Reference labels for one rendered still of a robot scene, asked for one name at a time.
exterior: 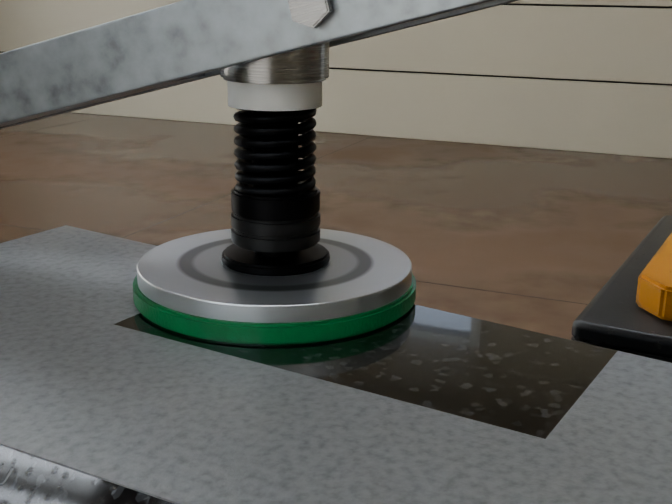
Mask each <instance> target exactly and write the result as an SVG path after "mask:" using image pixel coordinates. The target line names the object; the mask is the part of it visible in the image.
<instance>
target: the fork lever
mask: <svg viewBox="0 0 672 504"><path fill-rule="evenodd" d="M515 1H519V0H182V1H179V2H175V3H172V4H169V5H165V6H162V7H158V8H155V9H151V10H148V11H144V12H141V13H138V14H134V15H131V16H127V17H124V18H120V19H117V20H114V21H110V22H107V23H103V24H100V25H96V26H93V27H89V28H86V29H83V30H79V31H76V32H72V33H69V34H65V35H62V36H59V37H55V38H52V39H48V40H45V41H41V42H38V43H34V44H31V45H28V46H24V47H21V48H17V49H14V50H10V51H7V52H4V53H0V129H2V128H6V127H11V126H15V125H19V124H23V123H27V122H31V121H35V120H39V119H43V118H47V117H51V116H55V115H59V114H63V113H67V112H71V111H75V110H79V109H83V108H87V107H91V106H95V105H99V104H103V103H107V102H111V101H115V100H119V99H123V98H127V97H132V96H136V95H140V94H144V93H148V92H152V91H156V90H160V89H164V88H168V87H172V86H176V85H180V84H184V83H188V82H192V81H196V80H200V79H204V78H208V77H212V76H216V75H220V69H223V68H227V67H231V66H235V65H239V64H243V63H247V62H251V61H255V60H259V59H263V58H267V57H271V56H275V55H279V54H283V53H287V52H291V51H295V50H299V49H303V48H307V47H311V46H315V45H319V44H323V43H327V42H329V47H333V46H337V45H341V44H345V43H349V42H353V41H357V40H361V39H365V38H369V37H373V36H378V35H382V34H386V33H390V32H394V31H398V30H402V29H406V28H410V27H414V26H418V25H422V24H426V23H430V22H434V21H438V20H442V19H446V18H450V17H454V16H458V15H462V14H466V13H470V12H474V11H478V10H482V9H486V8H490V7H494V6H499V5H503V4H507V3H511V2H515Z"/></svg>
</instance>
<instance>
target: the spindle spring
mask: <svg viewBox="0 0 672 504"><path fill-rule="evenodd" d="M237 110H242V111H238V112H236V113H234V116H233V117H234V119H235V121H238V122H241V123H237V124H236V125H235V126H234V131H235V132H236V133H237V134H239V135H238V136H236V137H235V139H234V143H235V145H237V146H240V147H238V148H236V149H235V150H234V155H235V156H236V157H237V158H239V159H237V160H236V161H235V163H234V166H235V168H236V169H238V170H239V171H237V172H236V173H235V179H236V180H237V181H239V182H238V183H237V184H236V185H235V190H236V191H238V192H240V193H243V194H247V195H253V196H265V197H276V196H290V195H296V194H300V193H304V192H306V191H309V190H310V189H312V188H314V186H315V185H316V179H315V178H314V177H313V176H314V174H315V173H316V167H315V166H314V165H313V164H314V163H315V162H316V156H315V154H314V153H313V152H314V151H315V150H316V144H315V142H314V141H313V140H315V138H316V132H315V131H314V130H313V128H314V127H315V126H316V120H315V119H314V118H313V116H315V115H316V111H317V110H316V108H315V109H309V110H299V111H296V112H289V113H276V114H252V112H251V111H254V110H243V109H237ZM291 122H300V123H299V124H294V125H286V126H271V127H255V126H252V124H280V123H291ZM293 134H301V135H300V136H294V137H287V138H275V139H253V138H252V136H283V135H293ZM296 146H303V147H300V148H299V147H298V148H296V149H291V150H282V151H252V148H253V149H277V148H288V147H296ZM296 158H303V159H298V160H297V161H291V162H283V163H252V161H278V160H289V159H296ZM301 169H303V171H300V170H301ZM297 170H298V172H297V173H292V174H285V175H271V176H262V175H252V173H283V172H291V171H297ZM301 181H304V182H303V183H300V184H296V185H291V186H284V187H250V186H249V185H248V184H251V185H282V184H290V183H297V182H301Z"/></svg>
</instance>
